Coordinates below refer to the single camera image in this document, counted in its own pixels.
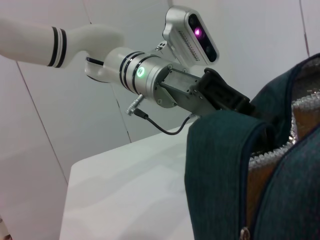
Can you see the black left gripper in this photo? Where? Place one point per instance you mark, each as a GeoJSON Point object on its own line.
{"type": "Point", "coordinates": [205, 92]}

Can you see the white cabinet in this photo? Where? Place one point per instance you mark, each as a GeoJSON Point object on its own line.
{"type": "Point", "coordinates": [62, 112]}

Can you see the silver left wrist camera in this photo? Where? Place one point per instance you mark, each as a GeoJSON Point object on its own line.
{"type": "Point", "coordinates": [192, 35]}

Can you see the dark blue insulated lunch bag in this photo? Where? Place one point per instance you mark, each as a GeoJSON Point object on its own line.
{"type": "Point", "coordinates": [225, 187]}

